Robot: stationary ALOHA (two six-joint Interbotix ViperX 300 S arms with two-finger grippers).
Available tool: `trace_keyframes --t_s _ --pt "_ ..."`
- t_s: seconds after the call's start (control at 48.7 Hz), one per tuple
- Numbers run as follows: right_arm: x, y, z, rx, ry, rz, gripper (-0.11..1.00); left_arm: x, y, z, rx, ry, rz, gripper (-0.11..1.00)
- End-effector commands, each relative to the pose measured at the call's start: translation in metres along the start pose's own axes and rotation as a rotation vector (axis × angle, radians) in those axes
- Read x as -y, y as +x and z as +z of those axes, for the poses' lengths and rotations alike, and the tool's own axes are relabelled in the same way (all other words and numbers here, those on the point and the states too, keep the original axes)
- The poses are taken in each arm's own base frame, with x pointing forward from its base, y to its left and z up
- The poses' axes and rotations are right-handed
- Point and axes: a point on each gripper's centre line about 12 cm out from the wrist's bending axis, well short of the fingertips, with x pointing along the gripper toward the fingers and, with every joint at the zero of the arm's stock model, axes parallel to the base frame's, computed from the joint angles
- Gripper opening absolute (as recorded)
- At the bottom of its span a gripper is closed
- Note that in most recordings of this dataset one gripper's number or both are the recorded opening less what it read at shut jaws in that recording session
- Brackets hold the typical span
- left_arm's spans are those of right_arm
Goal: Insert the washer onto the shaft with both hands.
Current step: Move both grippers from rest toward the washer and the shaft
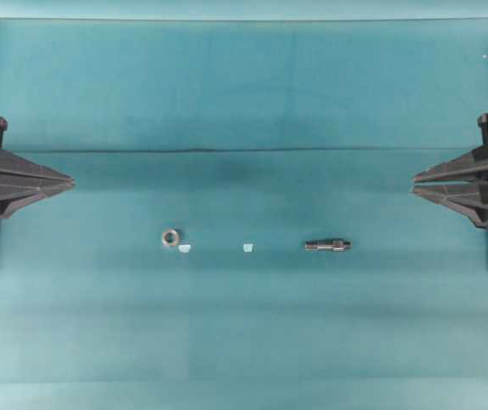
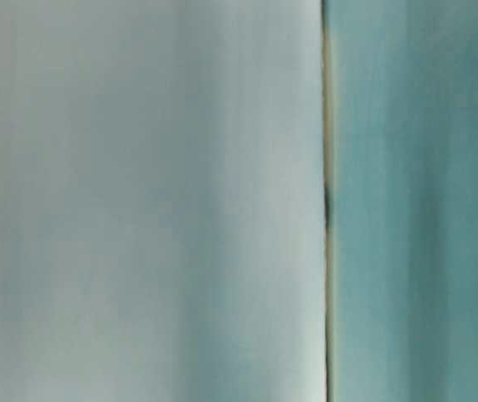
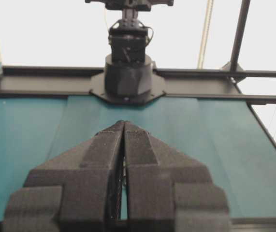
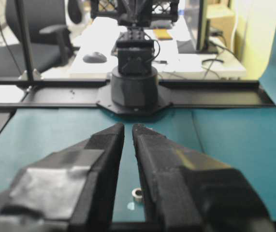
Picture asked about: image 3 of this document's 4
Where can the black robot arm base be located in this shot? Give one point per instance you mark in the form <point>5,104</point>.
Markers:
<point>128,76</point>

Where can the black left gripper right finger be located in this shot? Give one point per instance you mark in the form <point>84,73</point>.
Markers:
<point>168,191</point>

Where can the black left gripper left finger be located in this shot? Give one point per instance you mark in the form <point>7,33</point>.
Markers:
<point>76,191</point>

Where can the black aluminium frame rail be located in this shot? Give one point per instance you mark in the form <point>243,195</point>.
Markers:
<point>187,83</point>

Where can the black vertical frame post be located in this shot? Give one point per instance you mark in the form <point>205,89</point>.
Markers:
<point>240,29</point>

